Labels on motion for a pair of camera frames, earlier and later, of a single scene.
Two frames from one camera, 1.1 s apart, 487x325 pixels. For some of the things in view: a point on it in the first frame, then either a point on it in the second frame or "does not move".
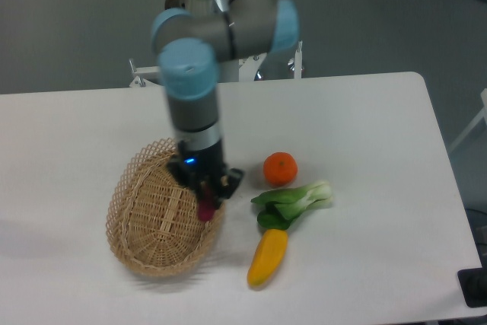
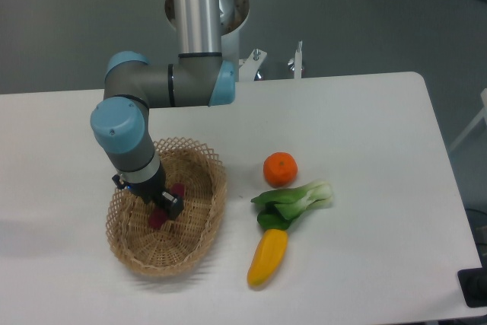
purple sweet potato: x=207 y=206 → x=158 y=216
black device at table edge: x=473 y=283 does not move
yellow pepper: x=268 y=256 does not move
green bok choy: x=284 y=206 does not move
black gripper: x=196 y=166 → x=154 y=191
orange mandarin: x=280 y=168 does not move
